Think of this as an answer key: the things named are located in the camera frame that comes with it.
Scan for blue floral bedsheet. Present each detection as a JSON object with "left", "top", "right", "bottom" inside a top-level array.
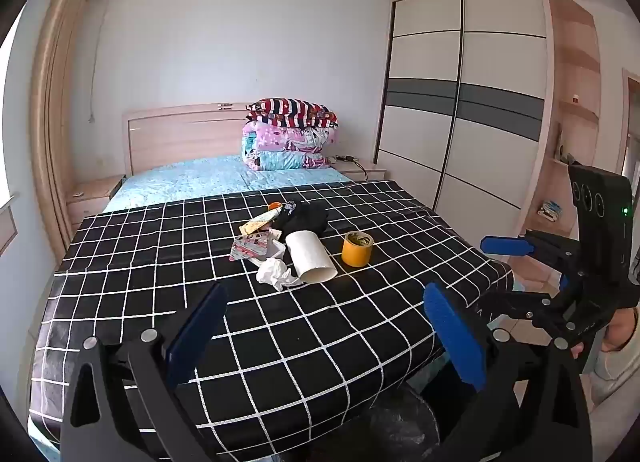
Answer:
[{"left": 102, "top": 154, "right": 351, "bottom": 215}]

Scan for black bagged trash bin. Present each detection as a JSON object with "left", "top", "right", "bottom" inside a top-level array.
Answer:
[{"left": 295, "top": 377, "right": 471, "bottom": 462}]

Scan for white grey sliding wardrobe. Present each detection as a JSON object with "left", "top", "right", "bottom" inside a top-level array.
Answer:
[{"left": 375, "top": 0, "right": 556, "bottom": 237}]

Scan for white paper cup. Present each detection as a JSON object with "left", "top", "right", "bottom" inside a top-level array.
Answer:
[{"left": 285, "top": 230, "right": 338, "bottom": 283}]

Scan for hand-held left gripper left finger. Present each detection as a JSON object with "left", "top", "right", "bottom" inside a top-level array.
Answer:
[{"left": 60, "top": 282, "right": 231, "bottom": 462}]

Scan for orange capped tube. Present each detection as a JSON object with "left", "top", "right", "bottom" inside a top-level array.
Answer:
[{"left": 247, "top": 201, "right": 283, "bottom": 229}]

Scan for wooden door frame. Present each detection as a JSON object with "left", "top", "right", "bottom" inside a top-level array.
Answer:
[{"left": 615, "top": 69, "right": 640, "bottom": 177}]

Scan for striped folded quilt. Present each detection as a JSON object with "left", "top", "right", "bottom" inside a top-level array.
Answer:
[{"left": 245, "top": 98, "right": 340, "bottom": 131}]

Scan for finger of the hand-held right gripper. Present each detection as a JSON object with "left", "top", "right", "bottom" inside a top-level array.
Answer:
[
  {"left": 475, "top": 289, "right": 571, "bottom": 337},
  {"left": 480, "top": 229, "right": 583, "bottom": 267}
]

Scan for black charger cable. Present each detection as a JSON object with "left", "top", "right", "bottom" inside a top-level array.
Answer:
[{"left": 327, "top": 154, "right": 371, "bottom": 177}]

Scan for yellow tape roll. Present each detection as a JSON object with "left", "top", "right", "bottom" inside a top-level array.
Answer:
[{"left": 341, "top": 231, "right": 375, "bottom": 267}]

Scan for person's right hand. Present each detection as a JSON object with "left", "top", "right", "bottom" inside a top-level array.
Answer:
[{"left": 570, "top": 307, "right": 640, "bottom": 358}]

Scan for blue white shelf items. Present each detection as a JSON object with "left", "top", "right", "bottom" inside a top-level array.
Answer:
[{"left": 537, "top": 198, "right": 563, "bottom": 223}]

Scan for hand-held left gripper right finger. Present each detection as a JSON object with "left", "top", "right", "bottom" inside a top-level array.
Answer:
[{"left": 422, "top": 283, "right": 601, "bottom": 462}]

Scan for black white checked cloth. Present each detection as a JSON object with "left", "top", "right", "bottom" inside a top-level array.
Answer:
[{"left": 27, "top": 179, "right": 516, "bottom": 448}]

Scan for hanging wall cord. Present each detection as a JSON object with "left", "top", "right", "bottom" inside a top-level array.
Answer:
[{"left": 86, "top": 0, "right": 111, "bottom": 123}]

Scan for dark shelf ornament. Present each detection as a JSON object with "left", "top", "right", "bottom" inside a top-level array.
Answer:
[{"left": 554, "top": 124, "right": 576, "bottom": 165}]

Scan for white tissue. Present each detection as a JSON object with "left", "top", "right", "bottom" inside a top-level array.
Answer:
[{"left": 256, "top": 258, "right": 305, "bottom": 291}]

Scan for wooden bed headboard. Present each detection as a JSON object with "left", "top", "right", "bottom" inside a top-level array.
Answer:
[{"left": 122, "top": 102, "right": 261, "bottom": 177}]

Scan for red white snack packet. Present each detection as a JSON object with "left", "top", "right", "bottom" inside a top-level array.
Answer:
[{"left": 230, "top": 233, "right": 278, "bottom": 261}]

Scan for wooden nightstand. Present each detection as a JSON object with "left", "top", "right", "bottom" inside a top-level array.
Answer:
[
  {"left": 327, "top": 159, "right": 388, "bottom": 183},
  {"left": 66, "top": 174, "right": 126, "bottom": 233}
]

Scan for wooden corner shelf unit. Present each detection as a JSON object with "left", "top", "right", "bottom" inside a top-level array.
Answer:
[{"left": 520, "top": 0, "right": 601, "bottom": 237}]

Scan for bright window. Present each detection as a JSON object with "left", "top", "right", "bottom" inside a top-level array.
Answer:
[{"left": 0, "top": 2, "right": 23, "bottom": 203}]

